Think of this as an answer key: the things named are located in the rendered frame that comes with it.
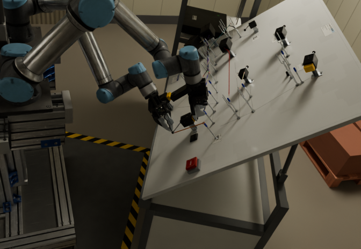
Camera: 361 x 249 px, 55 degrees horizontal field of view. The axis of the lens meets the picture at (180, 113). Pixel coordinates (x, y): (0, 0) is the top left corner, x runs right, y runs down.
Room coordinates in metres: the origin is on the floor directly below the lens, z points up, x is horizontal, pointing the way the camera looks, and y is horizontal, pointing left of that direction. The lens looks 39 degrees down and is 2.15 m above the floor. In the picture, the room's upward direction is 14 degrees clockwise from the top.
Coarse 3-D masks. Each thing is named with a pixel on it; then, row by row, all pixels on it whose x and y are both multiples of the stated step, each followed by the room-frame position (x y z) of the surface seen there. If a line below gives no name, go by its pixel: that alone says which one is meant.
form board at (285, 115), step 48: (288, 0) 2.13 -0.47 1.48; (240, 48) 1.84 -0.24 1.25; (288, 48) 1.60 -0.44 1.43; (336, 48) 1.42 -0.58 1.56; (240, 96) 1.38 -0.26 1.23; (288, 96) 1.23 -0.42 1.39; (336, 96) 1.12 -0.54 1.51; (192, 144) 1.17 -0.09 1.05; (240, 144) 1.05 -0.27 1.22; (288, 144) 0.97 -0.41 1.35; (144, 192) 0.98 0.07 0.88
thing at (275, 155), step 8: (272, 160) 1.26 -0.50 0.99; (272, 168) 1.22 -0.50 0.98; (280, 168) 1.21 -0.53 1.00; (272, 176) 1.18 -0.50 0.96; (280, 176) 1.12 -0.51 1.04; (280, 184) 1.11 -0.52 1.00; (280, 192) 1.06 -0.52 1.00; (280, 200) 1.01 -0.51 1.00; (280, 208) 0.98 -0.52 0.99; (288, 208) 0.98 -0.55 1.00; (272, 216) 0.99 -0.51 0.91; (280, 216) 0.98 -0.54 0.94; (264, 224) 1.02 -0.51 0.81; (272, 224) 0.98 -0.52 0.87; (272, 232) 0.98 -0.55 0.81
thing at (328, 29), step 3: (327, 24) 1.65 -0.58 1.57; (330, 24) 1.64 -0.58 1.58; (321, 27) 1.65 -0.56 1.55; (324, 27) 1.63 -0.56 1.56; (327, 27) 1.62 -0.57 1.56; (330, 27) 1.61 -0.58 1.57; (333, 27) 1.60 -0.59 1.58; (324, 30) 1.61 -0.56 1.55; (327, 30) 1.60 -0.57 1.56; (330, 30) 1.59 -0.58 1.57; (333, 30) 1.57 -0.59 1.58; (324, 33) 1.58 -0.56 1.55; (327, 33) 1.57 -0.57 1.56; (330, 33) 1.56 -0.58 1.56
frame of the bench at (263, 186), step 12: (264, 168) 1.39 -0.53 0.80; (264, 180) 1.30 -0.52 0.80; (264, 192) 1.22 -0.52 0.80; (156, 204) 0.98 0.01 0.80; (264, 204) 1.14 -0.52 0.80; (168, 216) 0.95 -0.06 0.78; (180, 216) 0.96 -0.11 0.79; (192, 216) 0.97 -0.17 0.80; (204, 216) 0.98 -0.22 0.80; (216, 216) 1.00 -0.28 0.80; (264, 216) 1.07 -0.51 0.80; (144, 228) 0.95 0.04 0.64; (228, 228) 0.97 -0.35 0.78; (240, 228) 0.97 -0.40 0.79; (252, 228) 0.98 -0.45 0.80; (264, 228) 1.00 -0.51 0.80; (144, 240) 0.95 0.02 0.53; (264, 240) 0.98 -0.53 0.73
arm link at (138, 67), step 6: (132, 66) 1.34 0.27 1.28; (138, 66) 1.34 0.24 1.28; (132, 72) 1.32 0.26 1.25; (138, 72) 1.32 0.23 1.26; (144, 72) 1.34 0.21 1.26; (132, 78) 1.32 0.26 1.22; (138, 78) 1.31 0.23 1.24; (144, 78) 1.32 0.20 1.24; (150, 78) 1.34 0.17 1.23; (132, 84) 1.33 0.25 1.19; (138, 84) 1.31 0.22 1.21; (144, 84) 1.30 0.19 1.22
